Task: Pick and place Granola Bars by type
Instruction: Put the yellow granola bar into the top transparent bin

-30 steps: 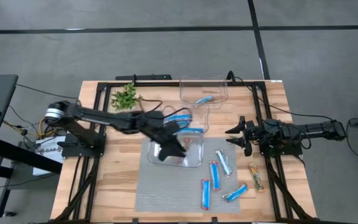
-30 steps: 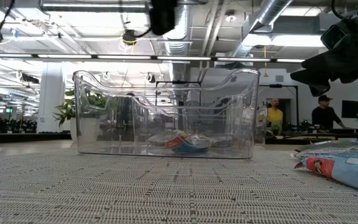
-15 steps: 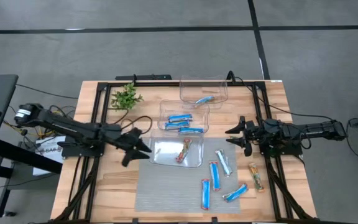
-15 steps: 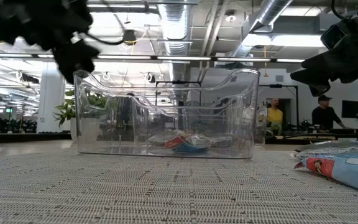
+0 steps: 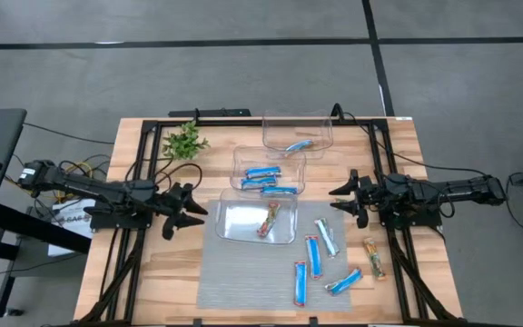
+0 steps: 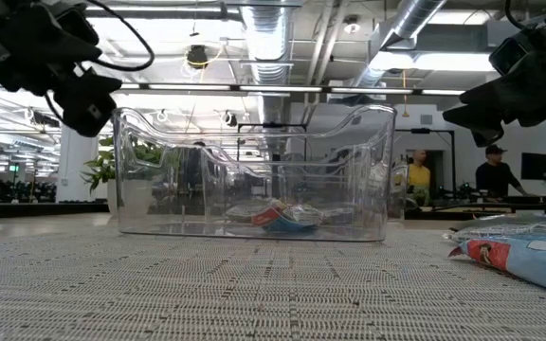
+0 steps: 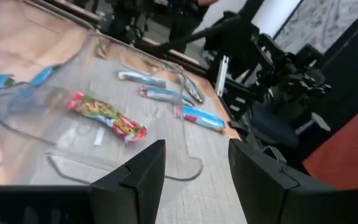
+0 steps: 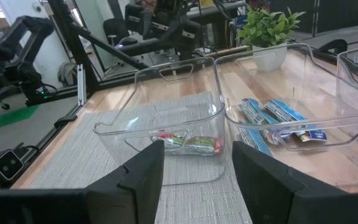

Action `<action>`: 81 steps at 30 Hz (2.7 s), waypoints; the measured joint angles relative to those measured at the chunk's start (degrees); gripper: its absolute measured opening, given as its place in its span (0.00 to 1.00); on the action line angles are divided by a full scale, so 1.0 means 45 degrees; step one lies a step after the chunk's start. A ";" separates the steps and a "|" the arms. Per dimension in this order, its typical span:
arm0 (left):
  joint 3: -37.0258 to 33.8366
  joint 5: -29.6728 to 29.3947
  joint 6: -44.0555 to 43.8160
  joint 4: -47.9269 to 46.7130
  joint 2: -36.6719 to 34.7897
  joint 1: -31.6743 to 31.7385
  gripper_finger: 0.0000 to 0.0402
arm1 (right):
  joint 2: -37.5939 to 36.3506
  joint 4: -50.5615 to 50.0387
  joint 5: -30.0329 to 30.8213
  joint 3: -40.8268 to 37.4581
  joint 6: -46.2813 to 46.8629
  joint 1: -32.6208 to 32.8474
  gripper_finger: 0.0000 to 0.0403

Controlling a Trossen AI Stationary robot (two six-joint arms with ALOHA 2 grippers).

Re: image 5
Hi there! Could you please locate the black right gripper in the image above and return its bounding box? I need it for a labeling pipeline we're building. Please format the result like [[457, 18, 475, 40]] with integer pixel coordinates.
[[329, 170, 388, 230]]

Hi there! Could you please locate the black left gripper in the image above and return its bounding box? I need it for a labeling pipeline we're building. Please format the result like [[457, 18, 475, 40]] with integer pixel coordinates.
[[154, 183, 209, 242]]

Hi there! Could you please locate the white green granola bar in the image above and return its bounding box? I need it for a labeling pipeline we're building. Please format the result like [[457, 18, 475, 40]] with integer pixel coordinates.
[[314, 217, 340, 259]]

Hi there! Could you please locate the orange green granola bar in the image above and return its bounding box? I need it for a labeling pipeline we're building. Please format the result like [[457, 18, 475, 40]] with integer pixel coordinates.
[[363, 236, 388, 281]]

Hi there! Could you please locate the pale blue silver granola bar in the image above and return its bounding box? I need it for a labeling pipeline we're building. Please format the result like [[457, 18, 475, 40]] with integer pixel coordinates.
[[285, 139, 315, 154]]

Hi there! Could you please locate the dark blue yellow granola bar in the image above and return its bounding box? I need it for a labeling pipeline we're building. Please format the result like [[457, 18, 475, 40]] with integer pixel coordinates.
[[241, 175, 278, 190]]

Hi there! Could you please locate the red orange granola bar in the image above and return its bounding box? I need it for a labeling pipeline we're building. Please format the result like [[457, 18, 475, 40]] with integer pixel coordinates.
[[256, 202, 281, 238]]

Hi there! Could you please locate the clear plastic bin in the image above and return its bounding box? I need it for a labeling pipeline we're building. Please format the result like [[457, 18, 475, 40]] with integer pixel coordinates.
[[229, 145, 308, 197], [213, 189, 299, 245], [261, 108, 334, 160]]

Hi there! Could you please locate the green plant in white pot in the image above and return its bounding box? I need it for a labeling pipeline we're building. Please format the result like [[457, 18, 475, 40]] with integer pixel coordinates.
[[161, 120, 211, 164]]

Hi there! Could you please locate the grey woven placemat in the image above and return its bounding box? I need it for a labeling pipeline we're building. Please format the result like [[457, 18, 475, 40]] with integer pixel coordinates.
[[196, 199, 353, 312]]

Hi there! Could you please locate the black power strip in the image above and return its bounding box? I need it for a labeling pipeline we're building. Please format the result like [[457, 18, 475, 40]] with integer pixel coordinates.
[[168, 107, 252, 118]]

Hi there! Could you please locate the white printed paper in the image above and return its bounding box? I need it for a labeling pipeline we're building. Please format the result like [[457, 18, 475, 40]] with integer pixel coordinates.
[[46, 197, 97, 258]]

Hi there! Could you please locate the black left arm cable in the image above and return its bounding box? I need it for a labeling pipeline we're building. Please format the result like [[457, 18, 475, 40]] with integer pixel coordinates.
[[124, 158, 203, 192]]

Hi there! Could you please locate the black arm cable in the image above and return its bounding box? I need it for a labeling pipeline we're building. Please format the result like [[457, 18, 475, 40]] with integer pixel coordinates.
[[124, 158, 203, 192], [331, 103, 492, 178]]

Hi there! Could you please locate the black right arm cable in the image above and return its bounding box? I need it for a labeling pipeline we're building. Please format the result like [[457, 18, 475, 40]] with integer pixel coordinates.
[[331, 103, 492, 178]]

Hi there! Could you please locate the black aluminium table frame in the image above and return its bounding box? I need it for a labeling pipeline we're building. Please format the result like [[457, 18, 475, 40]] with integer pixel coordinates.
[[77, 116, 465, 327]]

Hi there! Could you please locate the yellow cable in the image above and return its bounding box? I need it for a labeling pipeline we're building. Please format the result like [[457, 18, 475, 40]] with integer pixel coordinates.
[[5, 161, 108, 203]]

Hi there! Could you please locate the black floor cable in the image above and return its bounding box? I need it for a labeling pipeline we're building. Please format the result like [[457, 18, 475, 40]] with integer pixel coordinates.
[[21, 121, 116, 145]]

